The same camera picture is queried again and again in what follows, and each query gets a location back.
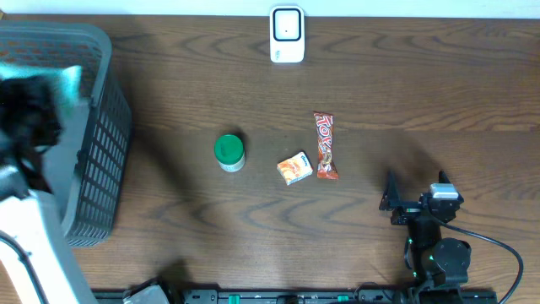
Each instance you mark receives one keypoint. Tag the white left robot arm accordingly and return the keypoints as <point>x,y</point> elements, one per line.
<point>34,251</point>

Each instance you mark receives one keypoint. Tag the red chocolate bar wrapper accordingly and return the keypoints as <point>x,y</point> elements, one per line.
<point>326,168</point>

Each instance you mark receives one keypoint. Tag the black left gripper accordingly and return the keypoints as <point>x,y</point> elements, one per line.
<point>10,97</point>

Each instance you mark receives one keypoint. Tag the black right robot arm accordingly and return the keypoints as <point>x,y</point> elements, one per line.
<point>437,261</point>

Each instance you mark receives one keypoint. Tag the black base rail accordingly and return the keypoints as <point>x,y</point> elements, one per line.
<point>160,291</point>

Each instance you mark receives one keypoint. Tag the green lid jar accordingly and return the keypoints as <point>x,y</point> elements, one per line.
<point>230,153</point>

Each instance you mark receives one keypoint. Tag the grey plastic basket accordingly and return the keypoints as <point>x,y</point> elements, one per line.
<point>85,169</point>

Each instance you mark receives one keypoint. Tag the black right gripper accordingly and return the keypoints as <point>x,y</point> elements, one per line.
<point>391,200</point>

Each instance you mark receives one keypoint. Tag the small orange box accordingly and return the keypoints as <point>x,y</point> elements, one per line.
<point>295,168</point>

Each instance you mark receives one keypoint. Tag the light green tissue pack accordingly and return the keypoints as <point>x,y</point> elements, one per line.
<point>65,83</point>

